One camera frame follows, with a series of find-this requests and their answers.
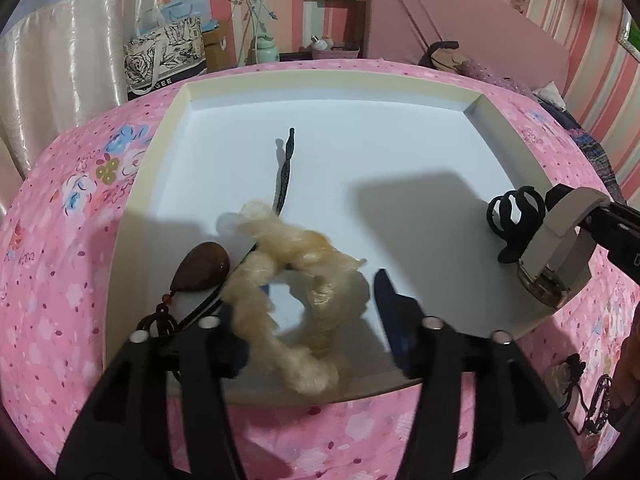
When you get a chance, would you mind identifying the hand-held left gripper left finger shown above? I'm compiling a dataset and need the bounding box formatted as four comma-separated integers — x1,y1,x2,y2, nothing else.
55,310,252,480

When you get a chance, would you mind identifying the brown bag black band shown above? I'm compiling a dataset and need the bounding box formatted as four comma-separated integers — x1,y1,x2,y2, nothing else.
424,40,473,72

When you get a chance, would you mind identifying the brown teardrop pendant necklace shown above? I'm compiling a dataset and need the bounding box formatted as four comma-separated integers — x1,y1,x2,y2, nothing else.
132,240,261,346

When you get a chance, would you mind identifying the pink tray with trinkets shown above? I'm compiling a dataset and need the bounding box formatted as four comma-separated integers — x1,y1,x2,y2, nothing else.
299,35,361,60

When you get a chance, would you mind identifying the light blue gift bag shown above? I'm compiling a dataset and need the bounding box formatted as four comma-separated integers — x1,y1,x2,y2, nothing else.
160,0,212,26

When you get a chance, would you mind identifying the cream carved pendant black cord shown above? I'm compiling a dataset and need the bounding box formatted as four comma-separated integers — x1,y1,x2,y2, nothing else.
544,354,587,413

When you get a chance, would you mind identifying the black spiral hair tie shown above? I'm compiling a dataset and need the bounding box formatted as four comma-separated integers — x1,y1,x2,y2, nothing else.
486,186,543,264

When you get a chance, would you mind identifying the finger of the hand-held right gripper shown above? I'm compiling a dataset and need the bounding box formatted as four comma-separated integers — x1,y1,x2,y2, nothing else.
580,212,640,267
545,184,640,236

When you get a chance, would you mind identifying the green ceramic bottle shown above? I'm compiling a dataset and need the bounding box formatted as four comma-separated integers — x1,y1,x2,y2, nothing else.
251,30,279,66

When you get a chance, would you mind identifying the person's right hand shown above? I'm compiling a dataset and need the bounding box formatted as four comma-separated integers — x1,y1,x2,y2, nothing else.
614,310,640,411

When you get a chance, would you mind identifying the beige strap wrist watch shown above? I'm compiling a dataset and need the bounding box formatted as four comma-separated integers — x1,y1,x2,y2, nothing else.
516,187,612,307

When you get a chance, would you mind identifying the cream fluffy scrunchie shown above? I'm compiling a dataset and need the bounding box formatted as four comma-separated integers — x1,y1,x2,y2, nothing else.
217,200,371,395

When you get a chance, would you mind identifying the pink floral bedsheet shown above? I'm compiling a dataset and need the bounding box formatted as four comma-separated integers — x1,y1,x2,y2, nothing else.
0,57,640,480

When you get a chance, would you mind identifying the metal charm cord bracelet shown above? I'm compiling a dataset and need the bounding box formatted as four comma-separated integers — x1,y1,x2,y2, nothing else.
582,374,612,435

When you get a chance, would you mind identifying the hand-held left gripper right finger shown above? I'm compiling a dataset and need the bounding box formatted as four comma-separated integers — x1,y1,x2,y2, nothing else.
374,269,586,480

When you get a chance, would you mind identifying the black braided cord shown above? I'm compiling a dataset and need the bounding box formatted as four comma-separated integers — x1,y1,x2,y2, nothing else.
270,128,297,216

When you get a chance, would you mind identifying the cream satin curtain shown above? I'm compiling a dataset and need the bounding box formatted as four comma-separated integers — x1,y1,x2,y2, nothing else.
0,0,168,181

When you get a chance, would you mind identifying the dark plaid blanket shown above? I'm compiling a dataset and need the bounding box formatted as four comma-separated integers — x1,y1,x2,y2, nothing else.
537,82,628,203

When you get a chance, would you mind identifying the white cardboard box tray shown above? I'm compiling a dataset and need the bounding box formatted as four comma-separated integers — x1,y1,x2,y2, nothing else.
102,69,596,406

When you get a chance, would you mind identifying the floral print tote bag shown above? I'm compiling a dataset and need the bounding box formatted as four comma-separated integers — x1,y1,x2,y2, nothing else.
123,16,207,102

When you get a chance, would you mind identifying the purple dotted pillow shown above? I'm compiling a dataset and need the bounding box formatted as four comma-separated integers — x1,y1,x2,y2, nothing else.
460,57,537,97

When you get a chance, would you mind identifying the brown cardboard box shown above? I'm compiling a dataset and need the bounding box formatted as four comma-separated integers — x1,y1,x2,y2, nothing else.
201,20,232,74

